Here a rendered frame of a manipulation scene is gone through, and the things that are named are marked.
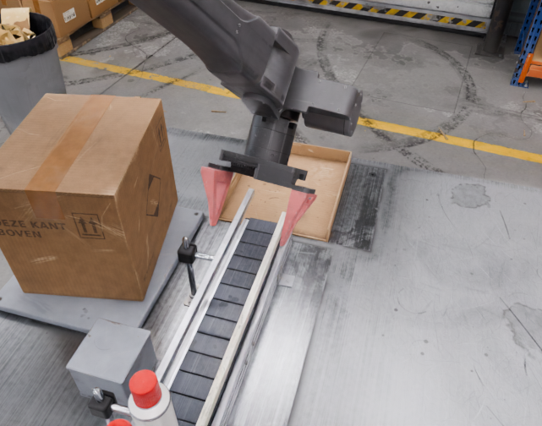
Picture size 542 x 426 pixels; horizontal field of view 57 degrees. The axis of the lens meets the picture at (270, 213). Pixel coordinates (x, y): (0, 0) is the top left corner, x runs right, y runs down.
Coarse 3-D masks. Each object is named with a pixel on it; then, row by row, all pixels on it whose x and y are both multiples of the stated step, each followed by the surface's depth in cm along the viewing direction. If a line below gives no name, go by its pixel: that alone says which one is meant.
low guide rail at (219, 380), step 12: (276, 228) 102; (276, 240) 100; (264, 264) 95; (264, 276) 94; (252, 288) 91; (252, 300) 89; (240, 324) 85; (240, 336) 84; (228, 348) 82; (228, 360) 80; (216, 384) 77; (216, 396) 76; (204, 408) 74; (204, 420) 73
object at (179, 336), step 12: (252, 192) 103; (240, 216) 98; (228, 240) 93; (216, 252) 91; (216, 264) 89; (204, 288) 85; (192, 312) 81; (180, 336) 78; (168, 348) 76; (168, 360) 75; (156, 372) 73; (132, 420) 68
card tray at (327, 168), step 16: (304, 144) 132; (288, 160) 133; (304, 160) 133; (320, 160) 133; (336, 160) 132; (240, 176) 127; (320, 176) 128; (336, 176) 128; (240, 192) 123; (256, 192) 123; (272, 192) 123; (288, 192) 123; (320, 192) 123; (336, 192) 123; (224, 208) 119; (256, 208) 119; (272, 208) 119; (320, 208) 119; (336, 208) 115; (240, 224) 115; (304, 224) 115; (320, 224) 115; (320, 240) 111
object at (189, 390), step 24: (240, 240) 105; (264, 240) 105; (240, 264) 100; (240, 288) 95; (216, 312) 91; (240, 312) 91; (216, 336) 87; (192, 360) 84; (216, 360) 84; (192, 384) 81; (192, 408) 78; (216, 408) 80
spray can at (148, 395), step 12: (144, 372) 60; (132, 384) 59; (144, 384) 59; (156, 384) 59; (132, 396) 62; (144, 396) 58; (156, 396) 60; (168, 396) 62; (132, 408) 61; (144, 408) 60; (156, 408) 60; (168, 408) 62; (144, 420) 60; (156, 420) 61; (168, 420) 63
